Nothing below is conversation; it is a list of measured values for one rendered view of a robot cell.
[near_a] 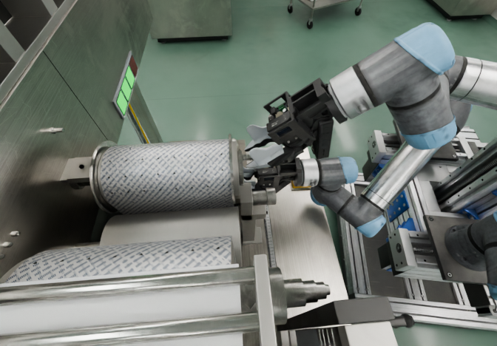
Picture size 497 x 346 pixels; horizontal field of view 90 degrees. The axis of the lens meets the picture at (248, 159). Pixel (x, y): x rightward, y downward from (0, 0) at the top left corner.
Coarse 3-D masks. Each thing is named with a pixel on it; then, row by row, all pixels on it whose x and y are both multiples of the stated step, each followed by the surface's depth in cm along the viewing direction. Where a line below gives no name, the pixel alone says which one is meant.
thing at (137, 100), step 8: (136, 88) 128; (136, 96) 130; (136, 104) 134; (144, 104) 139; (136, 112) 139; (144, 112) 139; (144, 120) 144; (152, 120) 151; (144, 128) 149; (152, 128) 150; (152, 136) 156
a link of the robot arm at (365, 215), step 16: (464, 112) 62; (400, 160) 67; (416, 160) 65; (384, 176) 68; (400, 176) 66; (368, 192) 69; (384, 192) 67; (400, 192) 68; (352, 208) 69; (368, 208) 68; (384, 208) 68; (352, 224) 70; (368, 224) 67; (384, 224) 67
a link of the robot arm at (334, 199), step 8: (312, 192) 77; (320, 192) 73; (328, 192) 71; (336, 192) 72; (344, 192) 72; (312, 200) 80; (320, 200) 76; (328, 200) 73; (336, 200) 72; (344, 200) 71; (336, 208) 72
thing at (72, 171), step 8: (72, 160) 49; (80, 160) 49; (88, 160) 49; (72, 168) 48; (80, 168) 48; (88, 168) 48; (64, 176) 47; (72, 176) 47; (80, 176) 47; (88, 176) 47
